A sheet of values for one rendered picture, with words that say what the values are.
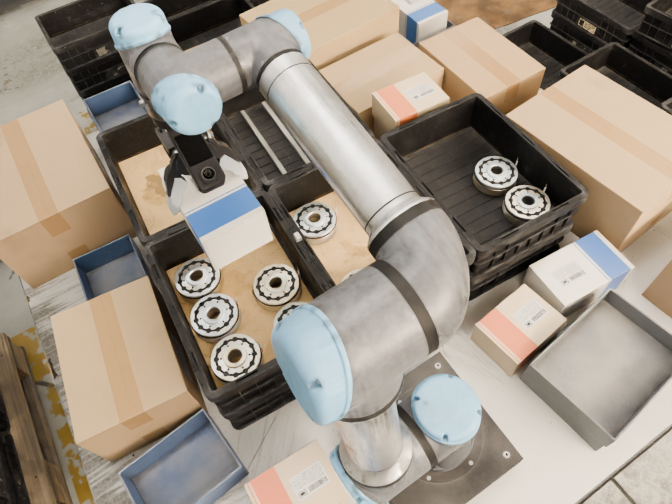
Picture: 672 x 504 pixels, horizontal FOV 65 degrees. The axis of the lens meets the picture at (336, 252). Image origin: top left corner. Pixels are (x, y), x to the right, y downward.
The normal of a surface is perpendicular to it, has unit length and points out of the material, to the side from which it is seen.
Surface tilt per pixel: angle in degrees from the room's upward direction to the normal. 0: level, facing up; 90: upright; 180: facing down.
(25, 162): 0
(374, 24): 90
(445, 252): 26
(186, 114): 89
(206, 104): 89
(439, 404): 7
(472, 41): 0
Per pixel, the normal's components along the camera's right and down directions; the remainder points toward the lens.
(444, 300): 0.45, -0.07
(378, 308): 0.00, -0.41
